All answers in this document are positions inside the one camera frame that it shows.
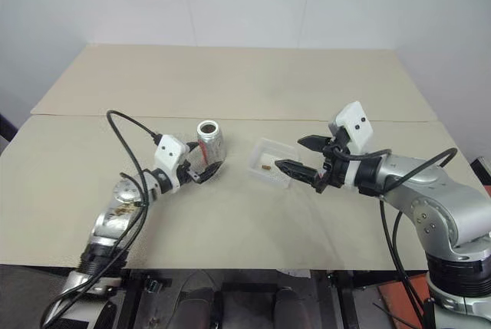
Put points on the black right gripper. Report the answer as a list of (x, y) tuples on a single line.
[(335, 170)]

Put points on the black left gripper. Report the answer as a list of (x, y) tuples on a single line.
[(186, 172)]

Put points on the silver metal can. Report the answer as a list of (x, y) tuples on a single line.
[(215, 145)]

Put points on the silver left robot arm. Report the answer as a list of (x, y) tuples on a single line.
[(115, 218)]

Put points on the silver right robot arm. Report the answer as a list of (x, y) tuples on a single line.
[(429, 179)]

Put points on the clear plastic tray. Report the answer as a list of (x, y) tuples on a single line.
[(268, 152)]

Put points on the orange floor mat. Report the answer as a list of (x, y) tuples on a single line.
[(399, 302), (488, 191)]

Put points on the black object beside table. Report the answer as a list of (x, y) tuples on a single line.
[(5, 127)]

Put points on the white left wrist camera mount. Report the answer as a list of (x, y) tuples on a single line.
[(169, 150)]

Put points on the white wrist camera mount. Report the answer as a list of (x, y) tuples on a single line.
[(354, 122), (169, 150)]

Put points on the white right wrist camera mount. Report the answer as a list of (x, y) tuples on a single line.
[(354, 122)]

